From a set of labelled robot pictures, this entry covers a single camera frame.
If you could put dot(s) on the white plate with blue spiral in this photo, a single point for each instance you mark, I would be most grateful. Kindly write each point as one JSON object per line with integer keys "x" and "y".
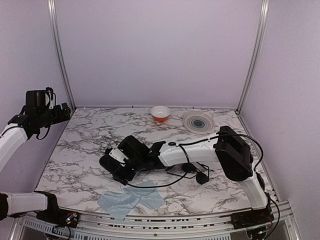
{"x": 198, "y": 123}

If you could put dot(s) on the black sunglasses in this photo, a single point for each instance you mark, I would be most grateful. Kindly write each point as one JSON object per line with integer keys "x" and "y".
{"x": 190, "y": 171}

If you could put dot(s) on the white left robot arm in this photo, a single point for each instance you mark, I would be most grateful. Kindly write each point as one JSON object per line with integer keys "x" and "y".
{"x": 39, "y": 113}

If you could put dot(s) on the aluminium front frame rail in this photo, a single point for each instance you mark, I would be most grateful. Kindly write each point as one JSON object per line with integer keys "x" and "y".
{"x": 215, "y": 226}

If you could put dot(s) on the orange bowl with white inside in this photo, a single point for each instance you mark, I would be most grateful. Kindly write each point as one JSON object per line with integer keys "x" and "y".
{"x": 160, "y": 113}

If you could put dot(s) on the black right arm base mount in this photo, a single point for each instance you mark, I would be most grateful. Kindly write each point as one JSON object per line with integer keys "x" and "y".
{"x": 251, "y": 218}

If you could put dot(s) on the aluminium frame post left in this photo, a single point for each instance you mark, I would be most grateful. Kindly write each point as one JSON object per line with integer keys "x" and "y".
{"x": 59, "y": 53}

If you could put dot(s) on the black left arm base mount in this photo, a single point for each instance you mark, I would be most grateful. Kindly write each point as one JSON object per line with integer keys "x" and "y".
{"x": 61, "y": 217}

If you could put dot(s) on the aluminium frame post right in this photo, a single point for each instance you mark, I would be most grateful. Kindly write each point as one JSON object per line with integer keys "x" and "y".
{"x": 260, "y": 33}

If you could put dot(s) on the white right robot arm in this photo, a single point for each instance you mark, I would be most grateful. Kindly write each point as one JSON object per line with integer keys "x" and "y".
{"x": 226, "y": 147}

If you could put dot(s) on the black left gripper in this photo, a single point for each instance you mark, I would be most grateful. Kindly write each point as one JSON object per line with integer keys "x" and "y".
{"x": 59, "y": 117}

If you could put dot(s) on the aluminium frame post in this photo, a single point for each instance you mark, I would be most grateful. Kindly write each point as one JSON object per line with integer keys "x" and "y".
{"x": 59, "y": 53}
{"x": 260, "y": 33}

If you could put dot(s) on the light blue cleaning cloth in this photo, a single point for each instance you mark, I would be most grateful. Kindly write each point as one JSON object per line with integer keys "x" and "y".
{"x": 149, "y": 197}
{"x": 117, "y": 205}

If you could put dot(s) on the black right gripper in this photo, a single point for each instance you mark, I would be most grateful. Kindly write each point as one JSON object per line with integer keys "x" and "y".
{"x": 128, "y": 176}

